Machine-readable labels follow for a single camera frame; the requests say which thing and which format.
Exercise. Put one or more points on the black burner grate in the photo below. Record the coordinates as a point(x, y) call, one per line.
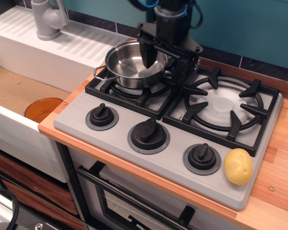
point(152, 101)
point(226, 110)

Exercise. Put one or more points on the black middle stove knob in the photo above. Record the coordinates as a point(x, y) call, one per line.
point(148, 137)

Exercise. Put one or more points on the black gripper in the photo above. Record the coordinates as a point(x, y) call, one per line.
point(170, 34)

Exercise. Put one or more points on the stainless steel pot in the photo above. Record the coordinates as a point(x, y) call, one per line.
point(124, 65)

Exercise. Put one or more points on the oven door with handle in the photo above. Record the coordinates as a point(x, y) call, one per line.
point(126, 203)

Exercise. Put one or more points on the grey toy stove top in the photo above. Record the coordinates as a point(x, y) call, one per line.
point(167, 163)

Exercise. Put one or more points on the orange plastic sink drain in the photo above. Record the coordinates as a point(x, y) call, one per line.
point(40, 109)

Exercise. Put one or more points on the yellow potato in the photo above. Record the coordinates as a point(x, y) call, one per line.
point(238, 166)

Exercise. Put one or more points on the wooden drawer fronts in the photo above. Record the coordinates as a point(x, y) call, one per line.
point(40, 192)

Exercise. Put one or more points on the black left burner grate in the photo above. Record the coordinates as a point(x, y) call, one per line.
point(152, 101)

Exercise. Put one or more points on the black right burner grate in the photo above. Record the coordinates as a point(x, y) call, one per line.
point(226, 110)

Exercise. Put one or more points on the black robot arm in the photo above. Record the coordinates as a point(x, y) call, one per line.
point(170, 3)

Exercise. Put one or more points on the grey toy faucet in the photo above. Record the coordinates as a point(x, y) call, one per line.
point(48, 21)

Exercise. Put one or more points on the black left stove knob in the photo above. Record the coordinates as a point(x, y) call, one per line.
point(101, 118)

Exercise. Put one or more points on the black right stove knob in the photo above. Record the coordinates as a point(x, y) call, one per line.
point(202, 159)

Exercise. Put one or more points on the black stove knob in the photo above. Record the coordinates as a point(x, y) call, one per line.
point(148, 137)
point(202, 159)
point(101, 118)

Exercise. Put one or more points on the white toy sink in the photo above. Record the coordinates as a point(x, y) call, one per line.
point(32, 69)

